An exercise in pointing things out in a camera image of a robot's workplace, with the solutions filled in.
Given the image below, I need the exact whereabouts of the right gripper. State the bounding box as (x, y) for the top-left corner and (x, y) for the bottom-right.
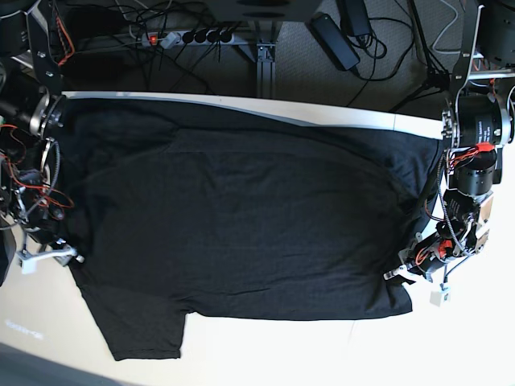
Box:
(16, 225), (84, 265)

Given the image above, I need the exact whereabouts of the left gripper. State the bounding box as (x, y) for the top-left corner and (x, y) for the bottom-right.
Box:
(383, 220), (490, 285)

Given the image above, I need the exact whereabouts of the black T-shirt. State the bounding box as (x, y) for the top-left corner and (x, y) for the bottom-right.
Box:
(56, 99), (442, 360)

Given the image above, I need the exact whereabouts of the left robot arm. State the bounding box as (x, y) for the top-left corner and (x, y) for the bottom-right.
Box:
(384, 1), (514, 281)

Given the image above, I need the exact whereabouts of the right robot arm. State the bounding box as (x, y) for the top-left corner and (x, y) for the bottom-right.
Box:
(1, 1), (84, 272)

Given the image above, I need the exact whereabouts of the dark object at left edge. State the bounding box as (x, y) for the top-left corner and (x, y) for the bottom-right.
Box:
(0, 230), (16, 285)

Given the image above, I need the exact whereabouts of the grey power strip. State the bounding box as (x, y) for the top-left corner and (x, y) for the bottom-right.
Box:
(137, 28), (237, 50)

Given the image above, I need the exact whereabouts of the black power brick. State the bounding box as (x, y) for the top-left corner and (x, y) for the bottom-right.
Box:
(307, 13), (361, 72)

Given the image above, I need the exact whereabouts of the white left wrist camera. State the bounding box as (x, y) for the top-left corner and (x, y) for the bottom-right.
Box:
(430, 289), (449, 307)

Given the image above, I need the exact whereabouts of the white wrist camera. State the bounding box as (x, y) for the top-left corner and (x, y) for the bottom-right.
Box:
(430, 289), (449, 307)
(16, 250), (39, 275)

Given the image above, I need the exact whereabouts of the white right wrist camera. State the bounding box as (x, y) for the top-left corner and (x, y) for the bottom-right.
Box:
(16, 250), (39, 275)

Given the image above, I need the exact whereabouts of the black camera tripod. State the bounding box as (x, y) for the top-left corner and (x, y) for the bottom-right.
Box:
(389, 0), (451, 113)

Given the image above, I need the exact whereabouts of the aluminium table leg frame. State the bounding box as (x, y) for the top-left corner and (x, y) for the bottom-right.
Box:
(234, 20), (282, 100)

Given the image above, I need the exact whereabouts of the white cable on floor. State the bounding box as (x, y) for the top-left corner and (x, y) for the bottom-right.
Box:
(432, 0), (468, 55)

